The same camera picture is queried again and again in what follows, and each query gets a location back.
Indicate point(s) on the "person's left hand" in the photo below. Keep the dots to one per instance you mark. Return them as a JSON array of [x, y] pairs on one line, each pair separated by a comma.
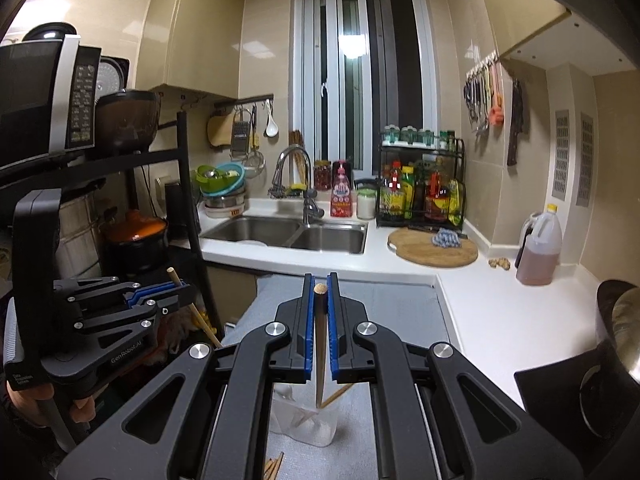
[[27, 405]]

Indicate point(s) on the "hanging cleaver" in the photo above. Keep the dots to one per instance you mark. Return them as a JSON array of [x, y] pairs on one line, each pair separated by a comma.
[[515, 130]]

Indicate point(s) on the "round wooden cutting board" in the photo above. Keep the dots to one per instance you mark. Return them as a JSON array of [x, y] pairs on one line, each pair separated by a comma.
[[420, 252]]

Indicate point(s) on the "translucent plastic utensil container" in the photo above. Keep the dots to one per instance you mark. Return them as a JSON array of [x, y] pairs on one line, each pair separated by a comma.
[[305, 435]]

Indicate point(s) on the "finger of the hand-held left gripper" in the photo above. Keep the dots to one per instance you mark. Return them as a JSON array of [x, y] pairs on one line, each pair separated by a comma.
[[125, 320], [150, 290]]

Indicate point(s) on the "casserole pot with orange lid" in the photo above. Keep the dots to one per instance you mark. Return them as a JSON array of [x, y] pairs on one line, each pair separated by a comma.
[[135, 232]]

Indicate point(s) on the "range hood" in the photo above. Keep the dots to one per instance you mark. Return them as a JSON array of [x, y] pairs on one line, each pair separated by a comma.
[[590, 0]]

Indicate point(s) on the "hanging wooden board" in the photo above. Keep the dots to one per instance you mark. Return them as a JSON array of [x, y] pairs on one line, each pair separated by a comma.
[[220, 132]]

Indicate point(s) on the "black glass gas stove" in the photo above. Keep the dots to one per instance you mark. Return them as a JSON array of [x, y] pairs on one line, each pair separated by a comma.
[[545, 390]]

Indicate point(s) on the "faucet sponge holder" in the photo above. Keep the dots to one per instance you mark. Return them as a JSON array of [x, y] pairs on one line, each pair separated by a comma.
[[287, 190]]

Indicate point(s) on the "blue white dish cloth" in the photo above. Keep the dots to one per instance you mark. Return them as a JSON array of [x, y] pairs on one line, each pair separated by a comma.
[[444, 239]]

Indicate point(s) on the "pink dish soap bottle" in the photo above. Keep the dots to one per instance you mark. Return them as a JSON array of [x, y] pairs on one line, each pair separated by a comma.
[[341, 195]]

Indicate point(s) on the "cooking oil jug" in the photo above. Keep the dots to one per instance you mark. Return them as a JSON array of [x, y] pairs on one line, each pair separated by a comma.
[[539, 255]]

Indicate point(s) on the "stainless steel sink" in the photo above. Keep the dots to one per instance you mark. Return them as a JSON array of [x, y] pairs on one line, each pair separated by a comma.
[[260, 232]]

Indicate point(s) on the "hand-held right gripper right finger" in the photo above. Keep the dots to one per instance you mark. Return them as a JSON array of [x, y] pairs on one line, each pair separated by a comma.
[[334, 330]]

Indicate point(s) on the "green plastic colander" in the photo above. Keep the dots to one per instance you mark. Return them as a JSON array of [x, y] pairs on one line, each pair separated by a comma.
[[205, 175]]

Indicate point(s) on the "red chili jar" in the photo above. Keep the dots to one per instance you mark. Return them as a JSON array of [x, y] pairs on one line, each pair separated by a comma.
[[322, 176]]

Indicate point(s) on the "brown translucent bowl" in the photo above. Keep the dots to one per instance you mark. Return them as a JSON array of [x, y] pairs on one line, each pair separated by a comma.
[[127, 122]]

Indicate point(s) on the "long wooden chopstick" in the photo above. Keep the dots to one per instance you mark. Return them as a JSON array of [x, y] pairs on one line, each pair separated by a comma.
[[305, 417], [336, 394], [320, 360], [202, 322]]

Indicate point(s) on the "metal grater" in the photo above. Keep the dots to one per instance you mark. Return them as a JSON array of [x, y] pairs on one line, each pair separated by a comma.
[[240, 135]]

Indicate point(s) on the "grey table cloth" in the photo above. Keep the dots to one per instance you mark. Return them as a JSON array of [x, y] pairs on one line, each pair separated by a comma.
[[395, 310]]

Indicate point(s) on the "white framed window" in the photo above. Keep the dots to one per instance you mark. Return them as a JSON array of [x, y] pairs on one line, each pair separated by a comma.
[[370, 85]]

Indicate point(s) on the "black shelf rack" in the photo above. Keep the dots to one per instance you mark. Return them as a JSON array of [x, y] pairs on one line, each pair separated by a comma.
[[192, 210]]

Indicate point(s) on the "blue plastic basin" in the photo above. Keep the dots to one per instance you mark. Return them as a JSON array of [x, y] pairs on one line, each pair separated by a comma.
[[231, 180]]

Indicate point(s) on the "microwave oven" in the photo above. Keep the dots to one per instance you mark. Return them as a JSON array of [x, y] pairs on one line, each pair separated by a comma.
[[35, 100]]

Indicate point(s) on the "steel kitchen faucet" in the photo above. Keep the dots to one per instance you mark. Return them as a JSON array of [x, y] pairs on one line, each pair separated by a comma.
[[307, 207]]

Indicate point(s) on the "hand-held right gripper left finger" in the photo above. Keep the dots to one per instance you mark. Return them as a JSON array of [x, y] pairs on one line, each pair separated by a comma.
[[309, 330]]

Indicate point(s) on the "row of green-capped spice jars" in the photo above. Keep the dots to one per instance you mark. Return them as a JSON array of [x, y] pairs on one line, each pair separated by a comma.
[[415, 136]]

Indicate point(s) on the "hanging kitchen tools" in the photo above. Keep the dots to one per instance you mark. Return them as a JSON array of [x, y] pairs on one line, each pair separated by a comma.
[[482, 95]]

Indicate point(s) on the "round grey rice cooker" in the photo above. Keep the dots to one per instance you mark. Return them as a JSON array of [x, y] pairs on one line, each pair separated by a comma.
[[114, 75]]

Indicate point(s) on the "black hanging rail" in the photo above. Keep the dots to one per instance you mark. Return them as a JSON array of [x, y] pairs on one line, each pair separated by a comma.
[[245, 100]]

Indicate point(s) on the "white jar with green lid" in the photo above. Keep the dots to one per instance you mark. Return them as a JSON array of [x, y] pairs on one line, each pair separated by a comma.
[[366, 205]]

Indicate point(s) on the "beige wall cabinet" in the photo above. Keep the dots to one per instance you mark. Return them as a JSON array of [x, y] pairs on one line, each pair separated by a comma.
[[195, 25]]

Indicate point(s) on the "group of sauce bottles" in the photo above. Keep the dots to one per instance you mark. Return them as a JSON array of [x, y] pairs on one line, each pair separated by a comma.
[[415, 190]]

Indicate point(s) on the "bunch of wooden chopsticks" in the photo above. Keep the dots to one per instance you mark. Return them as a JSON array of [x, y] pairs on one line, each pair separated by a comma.
[[272, 467]]

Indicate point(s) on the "white ladle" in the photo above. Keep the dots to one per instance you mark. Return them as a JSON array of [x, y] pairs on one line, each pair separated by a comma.
[[271, 127]]

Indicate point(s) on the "ginger piece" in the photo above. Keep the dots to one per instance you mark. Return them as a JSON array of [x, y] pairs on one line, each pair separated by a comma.
[[499, 263]]

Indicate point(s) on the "metal vent grille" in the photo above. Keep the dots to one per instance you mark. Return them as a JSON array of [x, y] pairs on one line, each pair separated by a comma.
[[585, 160], [561, 155]]

